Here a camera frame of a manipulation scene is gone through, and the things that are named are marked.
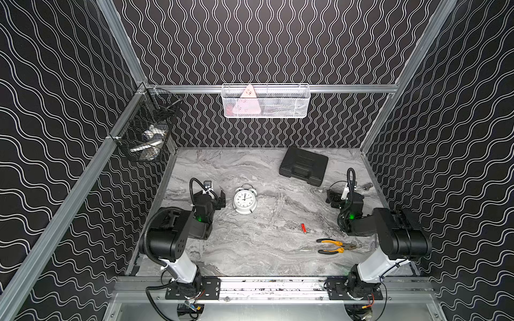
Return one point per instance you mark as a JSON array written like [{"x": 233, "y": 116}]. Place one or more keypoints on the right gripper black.
[{"x": 336, "y": 198}]

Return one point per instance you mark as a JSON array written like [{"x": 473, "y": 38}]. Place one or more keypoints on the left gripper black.
[{"x": 217, "y": 200}]

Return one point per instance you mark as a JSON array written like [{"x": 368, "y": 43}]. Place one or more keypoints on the white twin-bell alarm clock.
[{"x": 245, "y": 199}]

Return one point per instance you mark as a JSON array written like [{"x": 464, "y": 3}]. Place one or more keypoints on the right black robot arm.
[{"x": 400, "y": 238}]

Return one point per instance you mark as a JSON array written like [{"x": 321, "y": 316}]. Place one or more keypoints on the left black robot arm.
[{"x": 165, "y": 238}]

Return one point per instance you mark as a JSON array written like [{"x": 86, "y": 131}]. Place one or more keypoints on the black plastic tool case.
[{"x": 304, "y": 165}]

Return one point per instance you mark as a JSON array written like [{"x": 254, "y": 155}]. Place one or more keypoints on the white items in black basket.
[{"x": 153, "y": 140}]

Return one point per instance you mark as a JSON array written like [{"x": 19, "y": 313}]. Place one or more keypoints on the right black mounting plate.
[{"x": 345, "y": 289}]

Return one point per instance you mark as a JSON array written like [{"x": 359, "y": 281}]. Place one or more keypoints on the black mounting plate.
[
  {"x": 208, "y": 288},
  {"x": 345, "y": 289}
]

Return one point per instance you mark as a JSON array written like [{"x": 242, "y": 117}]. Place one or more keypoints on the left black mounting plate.
[{"x": 208, "y": 288}]

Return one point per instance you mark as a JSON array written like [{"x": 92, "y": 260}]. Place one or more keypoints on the pink triangle card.
[{"x": 248, "y": 103}]

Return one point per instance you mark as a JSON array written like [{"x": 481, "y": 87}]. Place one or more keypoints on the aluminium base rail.
[{"x": 302, "y": 290}]

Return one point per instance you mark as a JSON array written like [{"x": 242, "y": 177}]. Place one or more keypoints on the black wire mesh basket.
[{"x": 158, "y": 107}]

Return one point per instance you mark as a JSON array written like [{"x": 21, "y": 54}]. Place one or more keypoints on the white wire mesh basket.
[{"x": 277, "y": 100}]

